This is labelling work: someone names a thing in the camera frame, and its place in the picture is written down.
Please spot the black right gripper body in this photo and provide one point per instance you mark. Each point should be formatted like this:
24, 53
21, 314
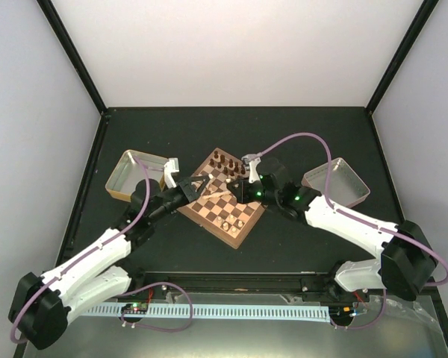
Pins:
246, 197

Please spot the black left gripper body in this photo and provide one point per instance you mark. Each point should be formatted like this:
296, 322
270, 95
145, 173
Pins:
186, 197

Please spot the light wooden king piece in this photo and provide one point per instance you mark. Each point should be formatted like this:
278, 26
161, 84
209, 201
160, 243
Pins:
215, 195

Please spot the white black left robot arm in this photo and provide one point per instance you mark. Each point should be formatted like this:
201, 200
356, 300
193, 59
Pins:
45, 305

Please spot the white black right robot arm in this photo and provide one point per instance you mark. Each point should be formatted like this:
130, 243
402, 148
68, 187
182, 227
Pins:
401, 260

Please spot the left controller circuit board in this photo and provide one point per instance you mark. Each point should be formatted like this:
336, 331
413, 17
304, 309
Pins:
135, 308

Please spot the controller circuit board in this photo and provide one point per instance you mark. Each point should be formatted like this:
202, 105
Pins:
135, 308
349, 311

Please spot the right controller circuit board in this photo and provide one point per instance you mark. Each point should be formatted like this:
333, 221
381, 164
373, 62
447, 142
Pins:
349, 311

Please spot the wooden chessboard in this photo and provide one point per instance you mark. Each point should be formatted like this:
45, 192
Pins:
205, 212

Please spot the yellow metal tin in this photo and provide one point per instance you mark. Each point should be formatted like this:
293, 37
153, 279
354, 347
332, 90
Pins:
128, 173

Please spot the pink metal tin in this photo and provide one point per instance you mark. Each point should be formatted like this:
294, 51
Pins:
345, 186

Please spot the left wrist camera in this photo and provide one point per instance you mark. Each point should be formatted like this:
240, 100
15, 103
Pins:
171, 167

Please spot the black rear mounting rail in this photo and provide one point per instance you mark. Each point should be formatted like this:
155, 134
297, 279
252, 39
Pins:
309, 286

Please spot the white slotted cable duct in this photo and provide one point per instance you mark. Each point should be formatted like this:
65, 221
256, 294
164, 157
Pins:
217, 311

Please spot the black right frame post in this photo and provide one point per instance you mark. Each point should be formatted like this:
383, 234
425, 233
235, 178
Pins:
416, 26

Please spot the black frame post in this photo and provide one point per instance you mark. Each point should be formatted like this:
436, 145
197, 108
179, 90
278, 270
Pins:
416, 26
52, 16

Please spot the black left frame post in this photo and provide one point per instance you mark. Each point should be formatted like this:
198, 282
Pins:
52, 16

